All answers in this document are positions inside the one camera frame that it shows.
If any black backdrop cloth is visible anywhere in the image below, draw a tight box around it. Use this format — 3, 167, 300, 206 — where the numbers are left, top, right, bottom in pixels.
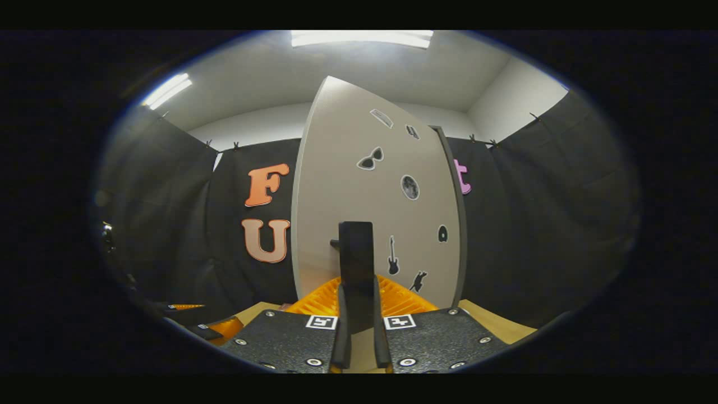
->
95, 90, 637, 329

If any white cabinet door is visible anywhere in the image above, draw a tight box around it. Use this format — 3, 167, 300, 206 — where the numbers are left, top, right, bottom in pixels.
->
291, 76, 462, 309

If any black door handle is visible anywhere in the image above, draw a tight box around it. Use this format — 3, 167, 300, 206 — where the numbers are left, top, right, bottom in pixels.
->
330, 221, 375, 334

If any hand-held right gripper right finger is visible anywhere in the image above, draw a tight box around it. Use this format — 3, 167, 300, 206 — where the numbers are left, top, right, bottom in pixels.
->
373, 274, 508, 374

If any long ceiling light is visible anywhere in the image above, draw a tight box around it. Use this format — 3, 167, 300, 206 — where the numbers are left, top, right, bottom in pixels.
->
141, 73, 192, 110
291, 30, 434, 49

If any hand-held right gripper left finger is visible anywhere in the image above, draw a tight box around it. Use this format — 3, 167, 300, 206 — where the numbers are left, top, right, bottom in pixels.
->
219, 275, 352, 374

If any grey cabinet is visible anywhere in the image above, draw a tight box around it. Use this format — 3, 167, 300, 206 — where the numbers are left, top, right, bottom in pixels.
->
432, 126, 468, 308

